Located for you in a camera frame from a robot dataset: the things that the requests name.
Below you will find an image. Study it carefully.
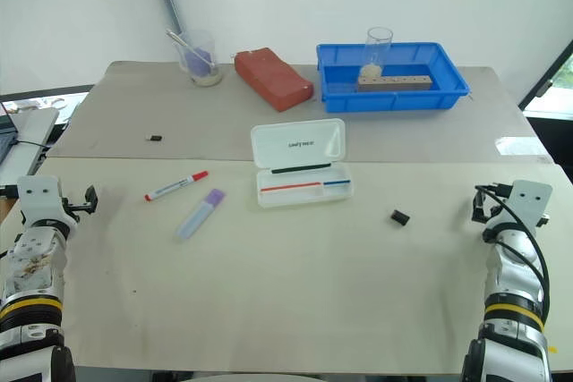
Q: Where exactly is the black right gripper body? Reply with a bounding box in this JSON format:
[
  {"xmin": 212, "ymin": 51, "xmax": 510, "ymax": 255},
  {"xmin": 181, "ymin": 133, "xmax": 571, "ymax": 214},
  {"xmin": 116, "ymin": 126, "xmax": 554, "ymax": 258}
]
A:
[{"xmin": 483, "ymin": 183, "xmax": 514, "ymax": 224}]

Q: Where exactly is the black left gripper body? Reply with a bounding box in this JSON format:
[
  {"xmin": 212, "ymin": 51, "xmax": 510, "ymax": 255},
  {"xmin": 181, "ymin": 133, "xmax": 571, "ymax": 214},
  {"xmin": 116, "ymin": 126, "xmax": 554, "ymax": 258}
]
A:
[{"xmin": 61, "ymin": 196, "xmax": 90, "ymax": 224}]

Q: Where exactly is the white open pencil case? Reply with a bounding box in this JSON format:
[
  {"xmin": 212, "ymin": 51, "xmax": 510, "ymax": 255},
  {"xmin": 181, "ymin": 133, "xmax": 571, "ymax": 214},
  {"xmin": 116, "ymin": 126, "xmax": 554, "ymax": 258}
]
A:
[{"xmin": 250, "ymin": 118, "xmax": 355, "ymax": 210}]

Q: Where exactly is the white marker with red cap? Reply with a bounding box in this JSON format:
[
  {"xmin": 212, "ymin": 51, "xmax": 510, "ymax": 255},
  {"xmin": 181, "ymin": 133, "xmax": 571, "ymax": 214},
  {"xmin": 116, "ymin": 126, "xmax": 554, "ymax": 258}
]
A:
[{"xmin": 143, "ymin": 170, "xmax": 210, "ymax": 203}]

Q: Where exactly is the silver laptop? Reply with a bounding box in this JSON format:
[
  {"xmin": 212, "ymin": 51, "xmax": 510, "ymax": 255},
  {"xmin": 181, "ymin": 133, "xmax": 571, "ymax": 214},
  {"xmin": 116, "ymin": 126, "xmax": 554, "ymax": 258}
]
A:
[{"xmin": 0, "ymin": 101, "xmax": 61, "ymax": 187}]

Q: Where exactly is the purple highlighter pen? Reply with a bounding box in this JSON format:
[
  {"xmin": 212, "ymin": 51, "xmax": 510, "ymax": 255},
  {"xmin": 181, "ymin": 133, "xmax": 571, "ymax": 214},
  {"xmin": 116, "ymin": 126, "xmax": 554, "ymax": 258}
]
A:
[{"xmin": 175, "ymin": 188, "xmax": 227, "ymax": 241}]

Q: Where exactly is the blue plastic bin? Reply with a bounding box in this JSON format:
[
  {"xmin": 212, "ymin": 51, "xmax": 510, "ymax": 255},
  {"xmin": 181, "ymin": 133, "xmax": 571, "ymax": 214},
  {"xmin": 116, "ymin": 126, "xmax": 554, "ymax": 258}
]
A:
[{"xmin": 315, "ymin": 41, "xmax": 472, "ymax": 115}]

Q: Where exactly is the wooden block with holes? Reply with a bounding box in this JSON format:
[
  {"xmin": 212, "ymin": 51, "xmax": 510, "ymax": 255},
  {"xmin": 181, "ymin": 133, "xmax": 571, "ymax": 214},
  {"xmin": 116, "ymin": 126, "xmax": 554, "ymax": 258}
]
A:
[{"xmin": 356, "ymin": 74, "xmax": 433, "ymax": 93}]

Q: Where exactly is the beige table cover sheet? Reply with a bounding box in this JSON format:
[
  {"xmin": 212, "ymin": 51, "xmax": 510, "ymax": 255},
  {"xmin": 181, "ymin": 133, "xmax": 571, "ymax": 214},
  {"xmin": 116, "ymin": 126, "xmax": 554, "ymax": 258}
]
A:
[{"xmin": 46, "ymin": 60, "xmax": 555, "ymax": 164}]

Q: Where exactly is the clear beaker with purple contents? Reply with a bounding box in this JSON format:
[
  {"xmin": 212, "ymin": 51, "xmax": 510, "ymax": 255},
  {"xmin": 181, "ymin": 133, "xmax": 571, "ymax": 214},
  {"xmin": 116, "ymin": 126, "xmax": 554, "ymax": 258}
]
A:
[{"xmin": 178, "ymin": 29, "xmax": 224, "ymax": 88}]

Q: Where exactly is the clear glass cylinder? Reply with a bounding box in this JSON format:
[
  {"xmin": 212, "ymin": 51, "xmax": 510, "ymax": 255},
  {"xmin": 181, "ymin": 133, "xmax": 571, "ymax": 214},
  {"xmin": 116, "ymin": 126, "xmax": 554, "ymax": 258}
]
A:
[{"xmin": 359, "ymin": 26, "xmax": 395, "ymax": 80}]

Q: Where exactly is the metal stirring spoon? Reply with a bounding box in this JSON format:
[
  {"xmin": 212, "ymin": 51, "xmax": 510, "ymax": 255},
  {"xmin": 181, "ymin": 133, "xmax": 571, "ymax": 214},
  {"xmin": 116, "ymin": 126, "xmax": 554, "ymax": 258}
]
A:
[{"xmin": 166, "ymin": 29, "xmax": 217, "ymax": 66}]

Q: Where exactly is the black pen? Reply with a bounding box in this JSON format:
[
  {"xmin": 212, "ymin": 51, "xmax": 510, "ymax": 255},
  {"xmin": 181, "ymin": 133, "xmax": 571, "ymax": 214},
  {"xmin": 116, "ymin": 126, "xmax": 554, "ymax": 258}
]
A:
[{"xmin": 269, "ymin": 162, "xmax": 335, "ymax": 175}]

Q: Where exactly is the red pen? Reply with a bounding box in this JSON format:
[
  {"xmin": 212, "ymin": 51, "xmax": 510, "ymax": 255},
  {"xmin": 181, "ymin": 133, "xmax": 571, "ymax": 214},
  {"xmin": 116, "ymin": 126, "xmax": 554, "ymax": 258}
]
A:
[{"xmin": 260, "ymin": 182, "xmax": 322, "ymax": 193}]

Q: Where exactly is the cream table cover sheet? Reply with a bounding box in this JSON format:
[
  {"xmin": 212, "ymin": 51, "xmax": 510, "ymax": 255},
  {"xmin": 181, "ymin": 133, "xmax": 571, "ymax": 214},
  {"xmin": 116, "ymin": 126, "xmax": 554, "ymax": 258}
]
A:
[{"xmin": 0, "ymin": 157, "xmax": 573, "ymax": 377}]

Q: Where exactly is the red brick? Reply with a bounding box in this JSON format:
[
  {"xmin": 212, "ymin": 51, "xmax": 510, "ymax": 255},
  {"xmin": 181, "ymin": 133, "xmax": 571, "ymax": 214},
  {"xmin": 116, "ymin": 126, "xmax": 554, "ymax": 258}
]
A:
[{"xmin": 234, "ymin": 47, "xmax": 314, "ymax": 114}]

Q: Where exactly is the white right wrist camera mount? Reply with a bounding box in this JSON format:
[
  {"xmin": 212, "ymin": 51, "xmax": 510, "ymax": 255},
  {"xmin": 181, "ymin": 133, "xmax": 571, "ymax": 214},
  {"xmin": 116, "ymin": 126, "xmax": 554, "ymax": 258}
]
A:
[{"xmin": 509, "ymin": 179, "xmax": 552, "ymax": 227}]

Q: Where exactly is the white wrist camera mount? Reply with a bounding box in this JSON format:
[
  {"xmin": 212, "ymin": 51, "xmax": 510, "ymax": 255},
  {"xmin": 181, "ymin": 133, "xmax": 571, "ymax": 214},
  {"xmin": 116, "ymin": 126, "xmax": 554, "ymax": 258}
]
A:
[
  {"xmin": 509, "ymin": 179, "xmax": 552, "ymax": 227},
  {"xmin": 16, "ymin": 175, "xmax": 76, "ymax": 227}
]

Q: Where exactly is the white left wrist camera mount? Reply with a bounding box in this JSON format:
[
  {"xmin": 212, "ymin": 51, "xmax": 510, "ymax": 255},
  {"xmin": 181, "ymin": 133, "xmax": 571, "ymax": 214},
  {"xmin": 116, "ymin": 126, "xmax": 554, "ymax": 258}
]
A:
[{"xmin": 16, "ymin": 175, "xmax": 76, "ymax": 227}]

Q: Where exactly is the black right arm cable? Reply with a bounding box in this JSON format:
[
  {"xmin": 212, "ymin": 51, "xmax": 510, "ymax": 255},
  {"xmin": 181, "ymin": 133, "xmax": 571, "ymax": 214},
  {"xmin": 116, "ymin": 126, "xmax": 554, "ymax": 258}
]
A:
[{"xmin": 482, "ymin": 183, "xmax": 551, "ymax": 334}]

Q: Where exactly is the black laptop cable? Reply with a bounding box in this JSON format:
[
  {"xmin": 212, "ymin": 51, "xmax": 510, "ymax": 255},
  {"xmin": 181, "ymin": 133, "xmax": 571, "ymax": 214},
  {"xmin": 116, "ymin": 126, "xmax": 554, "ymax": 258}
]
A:
[{"xmin": 12, "ymin": 137, "xmax": 49, "ymax": 151}]

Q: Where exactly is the black door frame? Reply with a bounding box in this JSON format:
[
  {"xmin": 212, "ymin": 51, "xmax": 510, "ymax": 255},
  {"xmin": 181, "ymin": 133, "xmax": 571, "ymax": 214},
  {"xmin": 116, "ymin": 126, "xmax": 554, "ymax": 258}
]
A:
[{"xmin": 517, "ymin": 38, "xmax": 573, "ymax": 111}]

